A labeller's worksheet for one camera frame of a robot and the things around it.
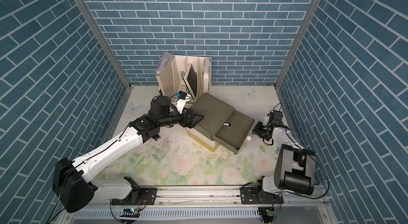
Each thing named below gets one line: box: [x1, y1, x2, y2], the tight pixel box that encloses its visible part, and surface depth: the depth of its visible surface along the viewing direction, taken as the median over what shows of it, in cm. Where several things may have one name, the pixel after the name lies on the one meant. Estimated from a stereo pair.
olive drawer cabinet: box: [187, 92, 235, 152], surface depth 84 cm
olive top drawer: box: [226, 109, 255, 155], surface depth 82 cm
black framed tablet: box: [183, 63, 198, 100], surface depth 106 cm
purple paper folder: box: [156, 51, 174, 76], surface depth 95 cm
